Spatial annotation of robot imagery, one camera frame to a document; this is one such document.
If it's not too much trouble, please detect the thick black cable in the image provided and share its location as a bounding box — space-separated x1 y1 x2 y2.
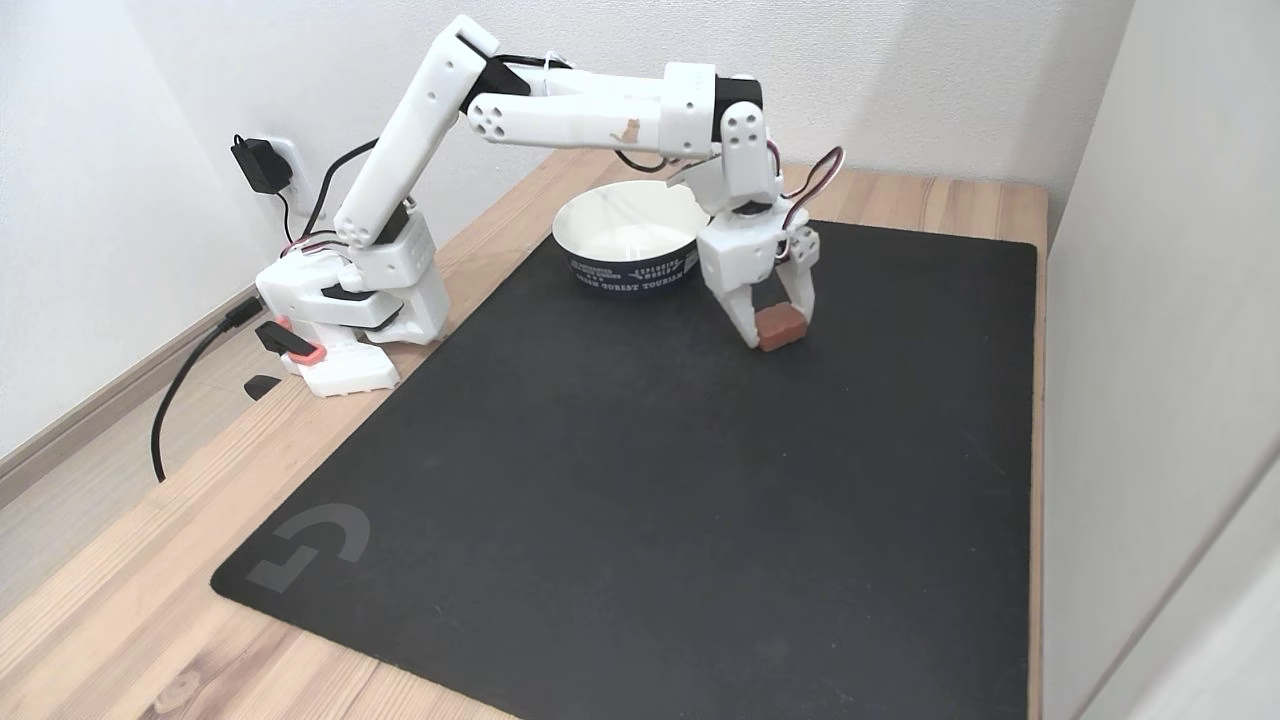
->
150 297 267 483

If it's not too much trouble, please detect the thin black power cord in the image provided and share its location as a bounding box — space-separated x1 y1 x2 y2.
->
300 138 381 239

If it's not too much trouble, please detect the black power adapter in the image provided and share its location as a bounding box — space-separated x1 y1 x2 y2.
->
231 134 293 196

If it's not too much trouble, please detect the beige wall baseboard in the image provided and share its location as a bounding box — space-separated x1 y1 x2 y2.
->
0 285 263 506

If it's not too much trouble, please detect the black and red table clamp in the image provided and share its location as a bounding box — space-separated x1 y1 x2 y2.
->
244 315 327 402

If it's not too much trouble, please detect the black desk mat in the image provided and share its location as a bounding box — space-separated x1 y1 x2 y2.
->
210 208 1039 720

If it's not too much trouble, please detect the white paper bowl navy band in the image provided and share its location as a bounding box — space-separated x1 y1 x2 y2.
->
552 180 712 298

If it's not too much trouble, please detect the white wall outlet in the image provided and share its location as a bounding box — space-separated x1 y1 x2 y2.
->
266 137 303 217

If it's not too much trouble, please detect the brown block toy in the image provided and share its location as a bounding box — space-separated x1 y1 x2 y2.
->
755 305 807 352

